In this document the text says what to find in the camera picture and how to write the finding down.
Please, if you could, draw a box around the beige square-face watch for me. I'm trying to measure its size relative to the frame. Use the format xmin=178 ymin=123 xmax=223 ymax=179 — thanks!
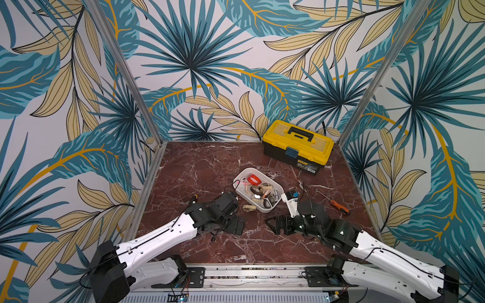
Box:
xmin=260 ymin=183 xmax=273 ymax=193

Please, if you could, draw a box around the red translucent watch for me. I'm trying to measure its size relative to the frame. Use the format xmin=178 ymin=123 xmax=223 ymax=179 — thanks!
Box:
xmin=246 ymin=174 xmax=263 ymax=187

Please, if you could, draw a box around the black strap watch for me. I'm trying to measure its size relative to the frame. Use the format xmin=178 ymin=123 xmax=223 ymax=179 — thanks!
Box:
xmin=263 ymin=198 xmax=273 ymax=209

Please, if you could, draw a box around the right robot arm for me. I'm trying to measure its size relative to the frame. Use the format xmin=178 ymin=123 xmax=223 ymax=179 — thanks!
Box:
xmin=265 ymin=200 xmax=460 ymax=302

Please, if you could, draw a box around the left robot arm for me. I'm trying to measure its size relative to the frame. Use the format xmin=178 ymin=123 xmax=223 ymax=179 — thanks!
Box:
xmin=86 ymin=191 xmax=246 ymax=302

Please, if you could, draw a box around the beige watch near tray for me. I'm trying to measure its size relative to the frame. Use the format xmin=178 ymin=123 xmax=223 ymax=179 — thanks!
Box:
xmin=242 ymin=205 xmax=256 ymax=212

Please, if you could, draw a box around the white plastic storage tray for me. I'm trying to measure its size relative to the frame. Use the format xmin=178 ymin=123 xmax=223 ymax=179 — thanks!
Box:
xmin=233 ymin=167 xmax=284 ymax=213

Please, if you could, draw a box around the yellow black plastic toolbox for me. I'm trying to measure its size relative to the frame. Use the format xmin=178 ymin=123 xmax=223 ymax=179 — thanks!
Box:
xmin=262 ymin=120 xmax=334 ymax=175

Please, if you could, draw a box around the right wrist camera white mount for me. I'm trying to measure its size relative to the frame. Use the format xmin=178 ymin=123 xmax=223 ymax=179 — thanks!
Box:
xmin=282 ymin=189 xmax=299 ymax=218

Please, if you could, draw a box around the aluminium front rail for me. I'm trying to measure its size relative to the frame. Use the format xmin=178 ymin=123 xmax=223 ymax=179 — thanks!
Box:
xmin=88 ymin=264 xmax=421 ymax=303

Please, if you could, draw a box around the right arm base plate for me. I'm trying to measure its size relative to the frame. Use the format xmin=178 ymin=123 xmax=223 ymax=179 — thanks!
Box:
xmin=302 ymin=266 xmax=354 ymax=289

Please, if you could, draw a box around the orange handled screwdriver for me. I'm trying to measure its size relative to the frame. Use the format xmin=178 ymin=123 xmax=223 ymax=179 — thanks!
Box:
xmin=317 ymin=190 xmax=351 ymax=215

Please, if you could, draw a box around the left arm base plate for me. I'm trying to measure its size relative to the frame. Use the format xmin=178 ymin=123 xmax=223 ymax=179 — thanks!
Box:
xmin=169 ymin=267 xmax=206 ymax=289

